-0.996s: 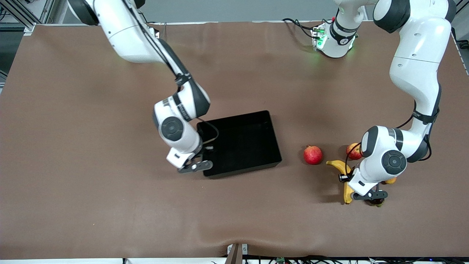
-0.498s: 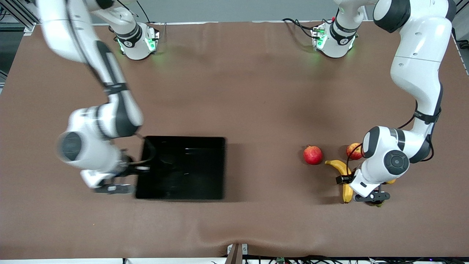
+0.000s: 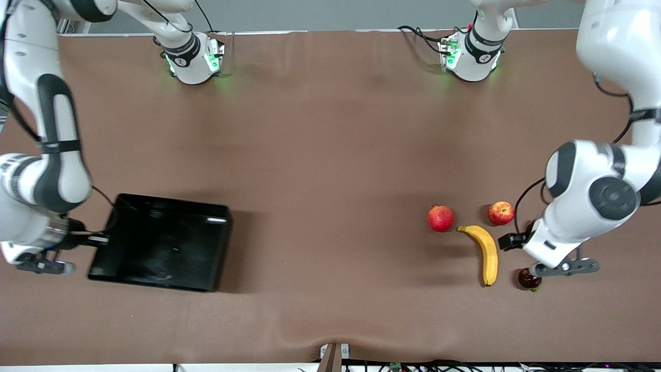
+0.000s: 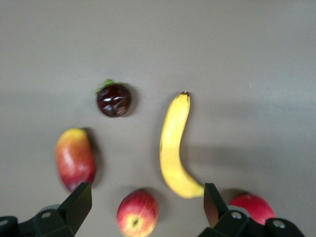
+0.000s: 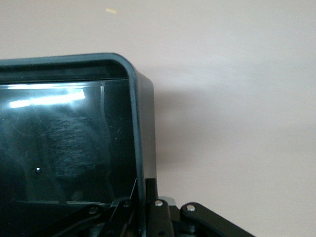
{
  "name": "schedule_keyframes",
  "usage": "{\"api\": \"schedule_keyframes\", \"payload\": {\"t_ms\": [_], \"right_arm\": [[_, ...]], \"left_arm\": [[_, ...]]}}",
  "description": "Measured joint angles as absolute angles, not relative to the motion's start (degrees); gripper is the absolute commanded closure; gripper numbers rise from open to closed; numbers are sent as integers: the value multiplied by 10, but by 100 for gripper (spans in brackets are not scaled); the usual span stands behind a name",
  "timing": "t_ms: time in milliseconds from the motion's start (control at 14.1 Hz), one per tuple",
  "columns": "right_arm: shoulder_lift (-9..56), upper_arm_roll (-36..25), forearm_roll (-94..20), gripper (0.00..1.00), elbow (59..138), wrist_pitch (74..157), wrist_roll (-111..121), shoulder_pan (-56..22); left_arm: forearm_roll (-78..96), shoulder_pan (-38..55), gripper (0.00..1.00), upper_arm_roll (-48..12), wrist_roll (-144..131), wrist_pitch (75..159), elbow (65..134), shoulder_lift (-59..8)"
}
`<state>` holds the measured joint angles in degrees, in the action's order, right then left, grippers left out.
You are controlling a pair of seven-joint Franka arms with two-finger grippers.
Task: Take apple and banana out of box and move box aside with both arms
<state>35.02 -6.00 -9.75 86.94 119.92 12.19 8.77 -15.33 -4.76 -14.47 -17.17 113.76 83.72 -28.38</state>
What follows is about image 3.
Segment yellow banana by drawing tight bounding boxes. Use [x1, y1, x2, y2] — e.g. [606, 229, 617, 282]
[457, 225, 499, 287]

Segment red yellow apple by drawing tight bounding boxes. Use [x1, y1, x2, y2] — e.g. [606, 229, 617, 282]
[488, 201, 515, 226]

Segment black plastic box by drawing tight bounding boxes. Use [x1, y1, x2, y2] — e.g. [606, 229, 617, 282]
[87, 193, 233, 293]

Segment dark purple mangosteen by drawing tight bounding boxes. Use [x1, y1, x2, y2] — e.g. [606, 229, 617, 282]
[518, 267, 543, 292]

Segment red pomegranate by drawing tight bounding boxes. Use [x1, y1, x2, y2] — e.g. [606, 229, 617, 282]
[427, 204, 455, 233]

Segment brown table cloth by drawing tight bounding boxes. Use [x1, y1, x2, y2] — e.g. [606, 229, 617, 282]
[0, 28, 661, 365]

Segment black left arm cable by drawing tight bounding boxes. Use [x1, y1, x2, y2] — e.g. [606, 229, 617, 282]
[514, 72, 635, 234]

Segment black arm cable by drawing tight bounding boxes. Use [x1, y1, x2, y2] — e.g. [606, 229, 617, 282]
[92, 185, 118, 208]
[514, 72, 635, 234]

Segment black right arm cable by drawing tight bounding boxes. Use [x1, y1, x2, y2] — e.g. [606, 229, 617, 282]
[92, 185, 118, 208]

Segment metal camera post bracket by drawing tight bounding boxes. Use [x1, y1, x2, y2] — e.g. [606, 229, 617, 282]
[318, 343, 351, 372]

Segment black left base cable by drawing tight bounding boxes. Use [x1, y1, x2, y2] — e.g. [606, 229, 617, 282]
[398, 25, 446, 53]

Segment black base cable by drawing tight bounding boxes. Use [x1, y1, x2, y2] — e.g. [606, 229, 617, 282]
[398, 25, 446, 53]
[194, 0, 218, 34]

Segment black right base cable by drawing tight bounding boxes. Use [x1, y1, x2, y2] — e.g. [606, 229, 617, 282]
[194, 0, 218, 34]

